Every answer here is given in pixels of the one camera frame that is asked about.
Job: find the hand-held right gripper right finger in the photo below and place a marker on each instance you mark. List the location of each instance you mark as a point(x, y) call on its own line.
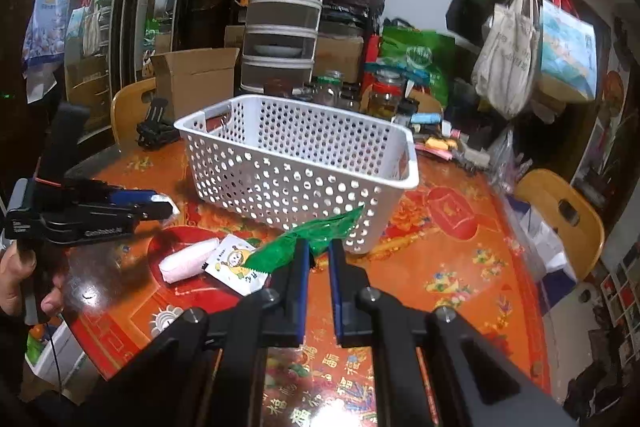
point(336, 297)

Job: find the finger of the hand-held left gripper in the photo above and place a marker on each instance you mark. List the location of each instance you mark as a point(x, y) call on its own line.
point(150, 211)
point(132, 196)

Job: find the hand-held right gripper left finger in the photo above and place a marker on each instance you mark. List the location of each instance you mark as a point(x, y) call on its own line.
point(301, 292)

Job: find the green plastic packet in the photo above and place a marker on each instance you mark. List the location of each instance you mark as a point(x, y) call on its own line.
point(295, 242)

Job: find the white perforated plastic basket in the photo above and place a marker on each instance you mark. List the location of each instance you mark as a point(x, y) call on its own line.
point(300, 157)

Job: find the person's left hand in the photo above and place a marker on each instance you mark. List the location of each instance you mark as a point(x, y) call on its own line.
point(12, 279)

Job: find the pink tissue pack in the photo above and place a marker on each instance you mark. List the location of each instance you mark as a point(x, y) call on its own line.
point(187, 259)

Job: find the black folding clamp stand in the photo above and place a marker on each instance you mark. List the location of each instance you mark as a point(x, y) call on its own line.
point(156, 129)

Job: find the white cartoon snack packet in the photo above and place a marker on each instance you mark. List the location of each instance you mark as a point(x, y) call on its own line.
point(232, 264)

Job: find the wooden chair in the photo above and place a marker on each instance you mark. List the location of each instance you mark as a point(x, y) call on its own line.
point(560, 212)
point(132, 112)

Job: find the open cardboard box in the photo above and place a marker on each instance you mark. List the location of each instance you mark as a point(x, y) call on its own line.
point(195, 79)

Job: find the blue printed plastic bag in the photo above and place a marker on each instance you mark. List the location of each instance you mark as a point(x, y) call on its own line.
point(50, 17)

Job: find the clear plastic bag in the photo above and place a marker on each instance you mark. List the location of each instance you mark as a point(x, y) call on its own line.
point(530, 237)

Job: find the glass jar with pickles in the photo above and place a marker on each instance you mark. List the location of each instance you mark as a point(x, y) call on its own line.
point(386, 99)

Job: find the clear glass jar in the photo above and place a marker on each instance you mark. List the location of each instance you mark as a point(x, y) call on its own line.
point(329, 89)

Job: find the tiered mesh storage rack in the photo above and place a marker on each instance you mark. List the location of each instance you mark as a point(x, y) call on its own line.
point(282, 17)

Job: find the brown cardboard box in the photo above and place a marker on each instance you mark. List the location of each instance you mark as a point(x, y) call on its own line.
point(337, 57)

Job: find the green shopping bag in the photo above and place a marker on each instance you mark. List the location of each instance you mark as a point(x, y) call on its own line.
point(425, 57)

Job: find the beige canvas tote bag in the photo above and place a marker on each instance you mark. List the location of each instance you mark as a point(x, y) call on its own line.
point(507, 52)

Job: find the blue printed gift bag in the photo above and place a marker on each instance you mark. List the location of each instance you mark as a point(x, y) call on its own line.
point(567, 47)

